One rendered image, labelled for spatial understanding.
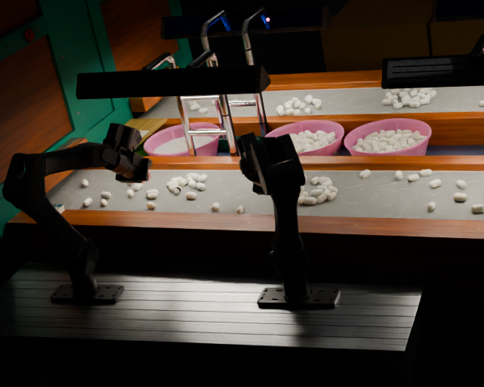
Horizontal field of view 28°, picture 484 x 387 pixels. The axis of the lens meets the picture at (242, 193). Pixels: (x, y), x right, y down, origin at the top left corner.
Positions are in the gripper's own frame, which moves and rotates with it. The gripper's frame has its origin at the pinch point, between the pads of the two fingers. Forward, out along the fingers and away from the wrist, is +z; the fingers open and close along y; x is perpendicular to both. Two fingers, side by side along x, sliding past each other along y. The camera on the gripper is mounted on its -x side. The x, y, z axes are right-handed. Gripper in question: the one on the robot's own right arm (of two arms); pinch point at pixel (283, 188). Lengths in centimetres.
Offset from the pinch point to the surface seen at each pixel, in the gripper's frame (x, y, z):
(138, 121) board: -35, 81, 48
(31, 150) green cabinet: -11, 88, 0
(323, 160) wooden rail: -14.8, -0.5, 25.7
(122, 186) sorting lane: -4, 63, 17
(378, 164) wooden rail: -13.0, -18.3, 24.1
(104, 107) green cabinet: -37, 87, 36
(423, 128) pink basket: -30, -25, 45
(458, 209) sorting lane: 3.0, -46.0, 8.2
